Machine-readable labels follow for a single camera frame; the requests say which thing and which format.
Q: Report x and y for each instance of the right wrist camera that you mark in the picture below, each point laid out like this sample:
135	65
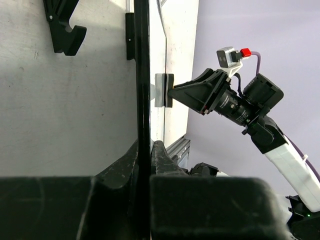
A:
230	60

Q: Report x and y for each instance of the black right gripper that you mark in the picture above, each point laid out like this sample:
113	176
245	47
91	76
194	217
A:
211	91

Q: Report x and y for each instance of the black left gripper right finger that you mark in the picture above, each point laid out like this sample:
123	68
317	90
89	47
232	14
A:
188	207

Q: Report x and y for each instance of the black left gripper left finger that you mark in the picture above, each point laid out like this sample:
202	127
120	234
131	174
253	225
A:
69	207

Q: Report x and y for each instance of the black framed whiteboard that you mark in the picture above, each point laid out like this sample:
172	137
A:
74	116

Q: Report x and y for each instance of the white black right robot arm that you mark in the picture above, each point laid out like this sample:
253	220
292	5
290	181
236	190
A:
266	135

